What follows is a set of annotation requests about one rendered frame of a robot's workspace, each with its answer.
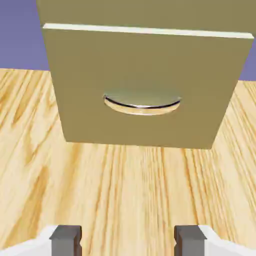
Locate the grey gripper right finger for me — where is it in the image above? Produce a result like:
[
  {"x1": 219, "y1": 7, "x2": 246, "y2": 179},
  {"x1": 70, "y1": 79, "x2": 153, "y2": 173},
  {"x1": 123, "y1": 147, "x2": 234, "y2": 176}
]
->
[{"x1": 173, "y1": 224, "x2": 256, "y2": 256}]

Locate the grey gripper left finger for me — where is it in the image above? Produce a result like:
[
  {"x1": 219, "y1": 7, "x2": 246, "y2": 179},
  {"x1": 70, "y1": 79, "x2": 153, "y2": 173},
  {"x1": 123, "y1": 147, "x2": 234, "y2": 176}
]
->
[{"x1": 0, "y1": 224, "x2": 83, "y2": 256}]

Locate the olive drawer front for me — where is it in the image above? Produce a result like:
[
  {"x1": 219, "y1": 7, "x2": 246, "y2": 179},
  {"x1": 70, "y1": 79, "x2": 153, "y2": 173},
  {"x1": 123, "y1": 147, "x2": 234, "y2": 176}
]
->
[{"x1": 41, "y1": 23, "x2": 255, "y2": 150}]

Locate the olive painted cabinet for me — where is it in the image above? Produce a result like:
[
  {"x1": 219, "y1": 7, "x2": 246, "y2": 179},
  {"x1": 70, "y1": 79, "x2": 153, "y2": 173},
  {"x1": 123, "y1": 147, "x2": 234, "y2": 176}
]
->
[{"x1": 35, "y1": 0, "x2": 256, "y2": 150}]

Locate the curved silver drawer handle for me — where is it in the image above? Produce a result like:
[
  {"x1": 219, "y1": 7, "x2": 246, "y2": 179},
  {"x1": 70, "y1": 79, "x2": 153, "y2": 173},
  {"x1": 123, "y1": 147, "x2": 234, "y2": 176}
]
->
[{"x1": 102, "y1": 92, "x2": 182, "y2": 116}]

